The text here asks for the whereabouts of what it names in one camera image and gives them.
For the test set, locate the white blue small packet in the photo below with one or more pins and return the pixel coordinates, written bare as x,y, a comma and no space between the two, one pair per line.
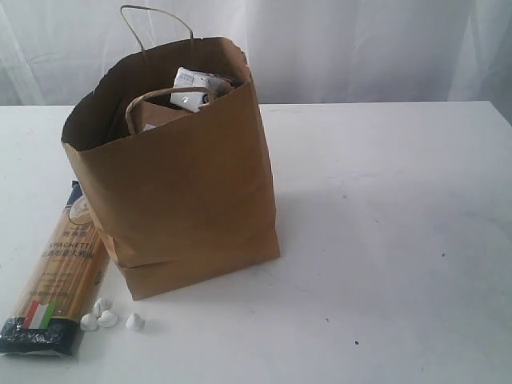
198,88

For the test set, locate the brown paper bag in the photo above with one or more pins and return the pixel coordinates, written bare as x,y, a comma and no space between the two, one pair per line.
187,201

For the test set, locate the white candy piece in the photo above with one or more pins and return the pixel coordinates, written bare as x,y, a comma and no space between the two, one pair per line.
102,304
134,322
89,322
107,319

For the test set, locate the spaghetti packet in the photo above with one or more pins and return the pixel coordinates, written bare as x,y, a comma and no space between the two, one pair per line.
62,288

